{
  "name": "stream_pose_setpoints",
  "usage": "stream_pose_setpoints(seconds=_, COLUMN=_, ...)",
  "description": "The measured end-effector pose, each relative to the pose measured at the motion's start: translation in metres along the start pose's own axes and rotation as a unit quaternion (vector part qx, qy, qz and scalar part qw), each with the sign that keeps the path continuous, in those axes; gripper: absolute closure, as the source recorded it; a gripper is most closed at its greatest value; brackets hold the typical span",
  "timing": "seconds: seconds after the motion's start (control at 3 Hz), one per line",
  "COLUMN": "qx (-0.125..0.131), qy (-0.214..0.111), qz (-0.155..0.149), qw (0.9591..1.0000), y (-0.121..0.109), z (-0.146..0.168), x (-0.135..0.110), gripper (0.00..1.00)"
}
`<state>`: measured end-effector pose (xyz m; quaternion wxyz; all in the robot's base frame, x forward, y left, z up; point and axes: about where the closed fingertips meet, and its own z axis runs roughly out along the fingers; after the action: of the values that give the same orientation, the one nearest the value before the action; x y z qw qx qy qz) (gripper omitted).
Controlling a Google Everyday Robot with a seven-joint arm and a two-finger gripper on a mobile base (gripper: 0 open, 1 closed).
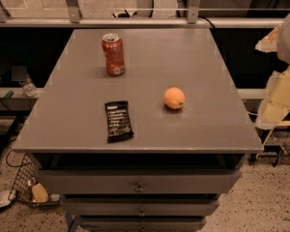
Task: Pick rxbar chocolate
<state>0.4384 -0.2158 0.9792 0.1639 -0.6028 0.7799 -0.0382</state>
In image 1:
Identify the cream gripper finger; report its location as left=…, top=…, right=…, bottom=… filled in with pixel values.
left=255, top=24, right=281, bottom=53
left=255, top=66, right=290, bottom=130

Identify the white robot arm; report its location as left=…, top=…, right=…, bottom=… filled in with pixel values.
left=255, top=14, right=290, bottom=130

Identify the black rxbar chocolate wrapper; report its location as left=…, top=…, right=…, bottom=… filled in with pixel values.
left=104, top=101, right=133, bottom=143

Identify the orange fruit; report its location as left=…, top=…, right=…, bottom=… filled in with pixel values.
left=163, top=87, right=186, bottom=109

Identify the red soda can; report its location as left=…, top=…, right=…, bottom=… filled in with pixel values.
left=101, top=33, right=125, bottom=76

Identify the middle grey drawer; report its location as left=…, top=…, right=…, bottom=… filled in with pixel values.
left=62, top=195, right=219, bottom=217

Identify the grey drawer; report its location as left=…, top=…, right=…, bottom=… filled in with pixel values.
left=36, top=169, right=241, bottom=194
left=62, top=195, right=219, bottom=217
left=79, top=217, right=206, bottom=232

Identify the top grey drawer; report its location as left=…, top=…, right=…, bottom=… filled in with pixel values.
left=36, top=169, right=241, bottom=194

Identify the bottom grey drawer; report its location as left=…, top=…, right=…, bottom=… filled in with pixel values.
left=79, top=217, right=206, bottom=232

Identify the clear plastic bottle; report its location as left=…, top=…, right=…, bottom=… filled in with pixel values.
left=20, top=76, right=39, bottom=97

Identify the yellow sponge in basket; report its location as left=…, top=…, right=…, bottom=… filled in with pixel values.
left=32, top=184, right=49, bottom=203

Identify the black table leg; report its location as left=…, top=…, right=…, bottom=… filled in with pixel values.
left=0, top=116, right=23, bottom=174

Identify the white crumpled cloth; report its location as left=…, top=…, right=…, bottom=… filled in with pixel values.
left=0, top=190, right=15, bottom=208

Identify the wire mesh basket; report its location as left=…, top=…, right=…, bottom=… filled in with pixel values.
left=9, top=156, right=61, bottom=208

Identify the black cable on floor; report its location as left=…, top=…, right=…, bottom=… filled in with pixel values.
left=5, top=148, right=33, bottom=169

